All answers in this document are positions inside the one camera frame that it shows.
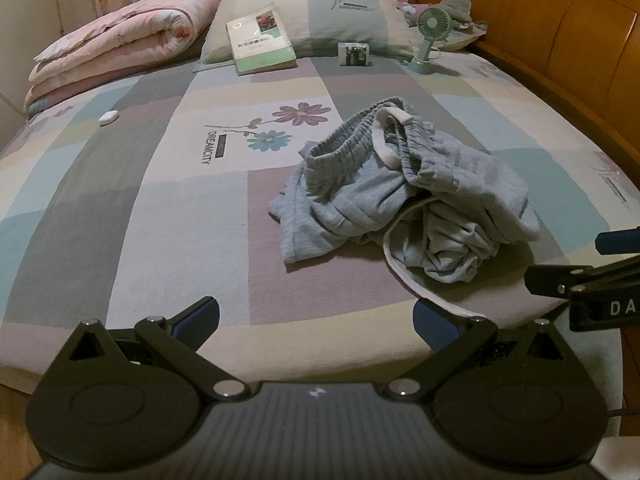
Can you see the green and white book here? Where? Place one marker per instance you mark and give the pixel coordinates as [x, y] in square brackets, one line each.
[260, 45]

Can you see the large patchwork pillow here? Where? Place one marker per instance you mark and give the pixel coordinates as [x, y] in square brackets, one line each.
[325, 25]

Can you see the bed with patchwork sheet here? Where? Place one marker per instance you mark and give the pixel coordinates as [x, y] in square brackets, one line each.
[150, 210]

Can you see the folded pink floral quilt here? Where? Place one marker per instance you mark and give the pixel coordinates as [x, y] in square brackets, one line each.
[125, 45]

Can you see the wooden bed headboard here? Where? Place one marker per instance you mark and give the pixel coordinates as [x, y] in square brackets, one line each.
[550, 35]

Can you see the small green and white box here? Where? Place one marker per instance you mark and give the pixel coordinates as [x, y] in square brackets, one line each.
[354, 55]

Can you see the green handheld fan on stand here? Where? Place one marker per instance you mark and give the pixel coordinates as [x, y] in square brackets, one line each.
[434, 22]

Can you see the small white case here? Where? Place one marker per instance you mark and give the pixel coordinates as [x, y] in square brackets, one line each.
[108, 117]

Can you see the grey-green folded cloth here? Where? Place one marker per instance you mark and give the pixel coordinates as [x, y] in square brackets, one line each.
[457, 7]

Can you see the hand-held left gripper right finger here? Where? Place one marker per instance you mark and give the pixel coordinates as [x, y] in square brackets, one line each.
[435, 327]

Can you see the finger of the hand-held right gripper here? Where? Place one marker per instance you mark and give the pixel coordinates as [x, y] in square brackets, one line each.
[545, 280]
[617, 242]

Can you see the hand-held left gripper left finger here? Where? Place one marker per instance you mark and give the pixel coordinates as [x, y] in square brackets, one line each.
[192, 327]

